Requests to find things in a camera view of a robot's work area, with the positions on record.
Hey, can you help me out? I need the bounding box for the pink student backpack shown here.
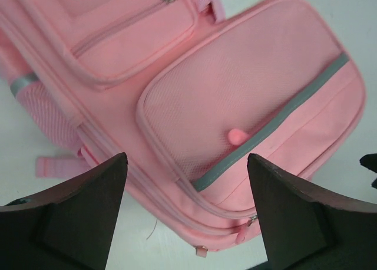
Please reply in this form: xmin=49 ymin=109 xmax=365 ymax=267
xmin=1 ymin=0 xmax=366 ymax=257

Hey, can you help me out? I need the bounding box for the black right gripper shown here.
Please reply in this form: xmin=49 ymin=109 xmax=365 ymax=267
xmin=359 ymin=153 xmax=377 ymax=173

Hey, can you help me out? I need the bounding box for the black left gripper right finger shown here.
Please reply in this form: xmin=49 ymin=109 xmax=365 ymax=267
xmin=247 ymin=154 xmax=376 ymax=269

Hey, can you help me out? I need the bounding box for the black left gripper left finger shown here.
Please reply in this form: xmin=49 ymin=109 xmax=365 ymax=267
xmin=1 ymin=153 xmax=128 ymax=270

